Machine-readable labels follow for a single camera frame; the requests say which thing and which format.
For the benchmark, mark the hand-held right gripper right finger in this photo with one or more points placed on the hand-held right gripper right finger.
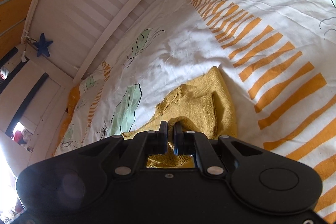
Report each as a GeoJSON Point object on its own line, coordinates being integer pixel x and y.
{"type": "Point", "coordinates": [177, 136]}

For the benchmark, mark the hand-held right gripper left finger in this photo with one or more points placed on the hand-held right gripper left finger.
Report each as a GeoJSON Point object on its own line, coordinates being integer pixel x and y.
{"type": "Point", "coordinates": [163, 136]}

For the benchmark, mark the blue star decoration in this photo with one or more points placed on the blue star decoration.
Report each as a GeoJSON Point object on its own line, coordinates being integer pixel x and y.
{"type": "Point", "coordinates": [43, 45]}

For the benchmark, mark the mustard yellow knit sweater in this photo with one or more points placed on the mustard yellow knit sweater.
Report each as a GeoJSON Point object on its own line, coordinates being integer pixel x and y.
{"type": "Point", "coordinates": [199, 98]}

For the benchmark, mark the white bed frame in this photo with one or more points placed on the white bed frame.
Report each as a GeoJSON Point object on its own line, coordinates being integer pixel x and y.
{"type": "Point", "coordinates": [86, 3]}

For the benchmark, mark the white leaf-print duvet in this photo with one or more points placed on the white leaf-print duvet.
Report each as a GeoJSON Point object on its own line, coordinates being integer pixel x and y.
{"type": "Point", "coordinates": [183, 50]}

